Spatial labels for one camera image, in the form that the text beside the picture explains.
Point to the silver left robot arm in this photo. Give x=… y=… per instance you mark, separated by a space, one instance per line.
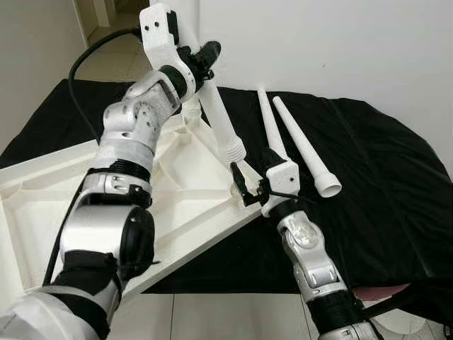
x=127 y=134

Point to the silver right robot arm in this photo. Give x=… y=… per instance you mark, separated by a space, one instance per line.
x=311 y=258

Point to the black table cloth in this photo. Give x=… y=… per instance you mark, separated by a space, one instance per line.
x=382 y=177

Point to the pink round cushion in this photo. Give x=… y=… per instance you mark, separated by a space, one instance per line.
x=382 y=292

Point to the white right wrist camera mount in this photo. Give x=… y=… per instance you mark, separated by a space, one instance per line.
x=283 y=180

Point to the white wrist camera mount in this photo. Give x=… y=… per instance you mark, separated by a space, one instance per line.
x=283 y=180
x=159 y=32

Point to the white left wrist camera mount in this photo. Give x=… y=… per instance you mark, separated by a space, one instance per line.
x=159 y=32

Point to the white door frame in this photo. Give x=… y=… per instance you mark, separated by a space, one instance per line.
x=95 y=18

